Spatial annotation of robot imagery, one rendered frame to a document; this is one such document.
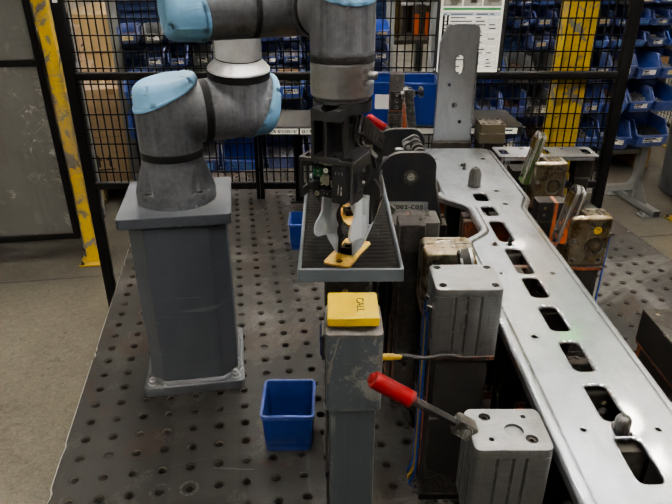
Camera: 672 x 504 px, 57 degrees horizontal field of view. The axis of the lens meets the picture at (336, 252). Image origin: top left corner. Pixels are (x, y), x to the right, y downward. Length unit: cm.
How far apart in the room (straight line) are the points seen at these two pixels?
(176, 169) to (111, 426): 52
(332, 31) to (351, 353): 36
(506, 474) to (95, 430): 84
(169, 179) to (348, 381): 58
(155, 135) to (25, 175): 237
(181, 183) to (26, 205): 243
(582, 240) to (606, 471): 66
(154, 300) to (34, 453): 126
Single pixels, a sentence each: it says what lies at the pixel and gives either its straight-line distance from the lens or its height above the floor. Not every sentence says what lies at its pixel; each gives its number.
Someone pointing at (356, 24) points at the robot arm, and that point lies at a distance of 71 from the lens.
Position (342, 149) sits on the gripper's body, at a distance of 73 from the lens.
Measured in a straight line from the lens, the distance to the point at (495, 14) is 220.
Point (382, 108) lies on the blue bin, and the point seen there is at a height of 108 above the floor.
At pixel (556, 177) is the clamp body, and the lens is 169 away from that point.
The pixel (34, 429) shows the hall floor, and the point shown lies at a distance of 252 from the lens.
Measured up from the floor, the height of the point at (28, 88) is 93.
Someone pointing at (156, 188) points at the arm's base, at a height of 114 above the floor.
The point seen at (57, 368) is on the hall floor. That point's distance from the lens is 279.
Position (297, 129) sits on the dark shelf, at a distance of 198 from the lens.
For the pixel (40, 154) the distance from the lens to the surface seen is 343.
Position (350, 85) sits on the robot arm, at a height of 140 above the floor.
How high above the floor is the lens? 154
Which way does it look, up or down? 27 degrees down
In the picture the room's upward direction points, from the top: straight up
